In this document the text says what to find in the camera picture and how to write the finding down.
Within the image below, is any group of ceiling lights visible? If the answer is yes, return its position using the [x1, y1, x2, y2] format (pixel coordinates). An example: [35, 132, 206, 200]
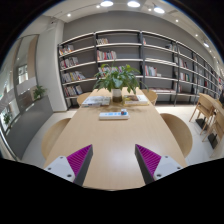
[66, 0, 211, 48]

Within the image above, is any grey shelf unit with books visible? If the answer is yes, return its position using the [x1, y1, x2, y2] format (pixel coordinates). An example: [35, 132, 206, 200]
[57, 29, 224, 109]

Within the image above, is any white grey book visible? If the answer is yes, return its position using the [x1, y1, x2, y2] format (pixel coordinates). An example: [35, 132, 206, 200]
[81, 95, 111, 108]

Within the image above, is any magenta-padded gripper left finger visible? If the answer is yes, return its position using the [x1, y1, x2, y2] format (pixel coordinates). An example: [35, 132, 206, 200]
[44, 144, 94, 187]

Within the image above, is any small green floor plant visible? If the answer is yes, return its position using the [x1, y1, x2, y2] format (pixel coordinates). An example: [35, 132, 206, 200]
[2, 111, 13, 126]
[32, 85, 48, 101]

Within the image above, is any white power strip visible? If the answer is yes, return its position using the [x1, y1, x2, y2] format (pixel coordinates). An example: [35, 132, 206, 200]
[98, 111, 130, 121]

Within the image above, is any green potted plant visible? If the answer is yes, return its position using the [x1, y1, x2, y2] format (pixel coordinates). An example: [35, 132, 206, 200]
[93, 61, 143, 103]

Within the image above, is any group of wooden chairs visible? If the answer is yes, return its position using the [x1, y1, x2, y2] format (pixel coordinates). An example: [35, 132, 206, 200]
[188, 94, 224, 148]

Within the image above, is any picture-cover book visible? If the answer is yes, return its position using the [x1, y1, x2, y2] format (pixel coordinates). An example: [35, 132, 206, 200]
[122, 94, 150, 105]

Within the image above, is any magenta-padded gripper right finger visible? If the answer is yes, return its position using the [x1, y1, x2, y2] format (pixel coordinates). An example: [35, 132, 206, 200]
[134, 144, 183, 185]

